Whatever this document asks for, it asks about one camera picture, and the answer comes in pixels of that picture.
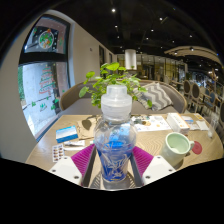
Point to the white and orange box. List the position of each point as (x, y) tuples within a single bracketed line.
[(177, 122)]

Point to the small white packet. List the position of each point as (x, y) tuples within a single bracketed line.
[(74, 143)]

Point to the small sticker sheet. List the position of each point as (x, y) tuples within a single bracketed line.
[(58, 152)]

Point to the dark-framed decorated window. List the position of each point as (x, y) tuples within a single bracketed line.
[(36, 90)]

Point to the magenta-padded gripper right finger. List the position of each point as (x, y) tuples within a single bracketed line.
[(158, 168)]

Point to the flat round red coaster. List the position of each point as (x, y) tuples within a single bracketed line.
[(198, 149)]

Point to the white printed card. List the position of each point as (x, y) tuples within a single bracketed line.
[(194, 127)]

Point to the yellow square card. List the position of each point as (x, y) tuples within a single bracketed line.
[(199, 116)]

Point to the green potted plant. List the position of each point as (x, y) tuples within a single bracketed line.
[(111, 66)]

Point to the blue and white card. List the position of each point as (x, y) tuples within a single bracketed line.
[(187, 119)]

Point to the grey chevron cushion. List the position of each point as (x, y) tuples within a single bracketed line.
[(156, 95)]

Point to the clear blue-label drink bottle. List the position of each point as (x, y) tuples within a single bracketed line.
[(115, 133)]

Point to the white round column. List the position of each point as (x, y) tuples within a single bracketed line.
[(130, 59)]

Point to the blue and white box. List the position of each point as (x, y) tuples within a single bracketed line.
[(66, 134)]

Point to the white paper napkin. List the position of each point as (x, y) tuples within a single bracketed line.
[(202, 125)]

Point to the curved grey sofa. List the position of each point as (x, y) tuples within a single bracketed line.
[(71, 95)]

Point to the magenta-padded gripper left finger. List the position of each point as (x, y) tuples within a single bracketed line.
[(65, 168)]

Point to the group of dining chairs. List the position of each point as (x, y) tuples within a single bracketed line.
[(196, 93)]

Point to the curved wooden ceiling canopy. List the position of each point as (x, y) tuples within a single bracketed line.
[(193, 50)]

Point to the group of ceiling spotlights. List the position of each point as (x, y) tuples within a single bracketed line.
[(113, 10)]

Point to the pale green mug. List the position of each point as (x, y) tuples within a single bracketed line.
[(176, 150)]

